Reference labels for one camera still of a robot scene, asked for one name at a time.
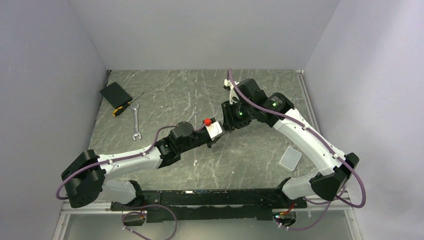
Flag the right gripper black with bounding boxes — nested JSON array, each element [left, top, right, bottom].
[[221, 97, 255, 131]]

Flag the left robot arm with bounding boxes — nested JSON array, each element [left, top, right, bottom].
[[55, 119, 226, 210]]

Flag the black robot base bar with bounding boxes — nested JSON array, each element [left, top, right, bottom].
[[110, 188, 307, 223]]

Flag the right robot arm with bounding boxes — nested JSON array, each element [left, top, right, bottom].
[[221, 78, 360, 208]]

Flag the small silver wrench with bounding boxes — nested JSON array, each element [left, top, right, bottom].
[[186, 107, 199, 123]]

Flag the large silver wrench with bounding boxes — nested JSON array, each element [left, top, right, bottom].
[[130, 102, 142, 141]]

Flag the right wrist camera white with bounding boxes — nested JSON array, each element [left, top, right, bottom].
[[223, 79, 240, 105]]

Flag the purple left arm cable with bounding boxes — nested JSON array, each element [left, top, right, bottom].
[[55, 123, 208, 201]]

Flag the yellow handled screwdriver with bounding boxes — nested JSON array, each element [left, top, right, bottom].
[[112, 92, 144, 117]]

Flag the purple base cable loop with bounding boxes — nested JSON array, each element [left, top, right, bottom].
[[121, 203, 181, 240]]

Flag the aluminium rail right side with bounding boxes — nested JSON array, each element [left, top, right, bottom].
[[296, 69, 354, 210]]

